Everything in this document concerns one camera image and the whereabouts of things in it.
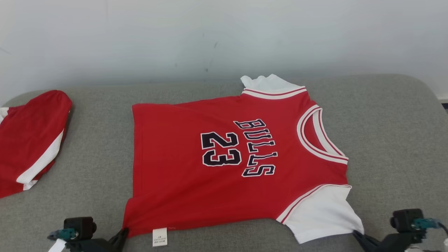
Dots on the white paper label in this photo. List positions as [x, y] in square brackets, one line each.
[57, 246]

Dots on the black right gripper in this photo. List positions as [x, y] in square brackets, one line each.
[399, 241]

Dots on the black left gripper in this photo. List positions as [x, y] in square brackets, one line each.
[89, 246]

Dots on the red shorts with white stripe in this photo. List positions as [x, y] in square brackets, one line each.
[28, 140]

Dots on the red Bulls 23 jersey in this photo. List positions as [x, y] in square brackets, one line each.
[182, 164]

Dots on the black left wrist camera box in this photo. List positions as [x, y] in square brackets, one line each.
[82, 226]

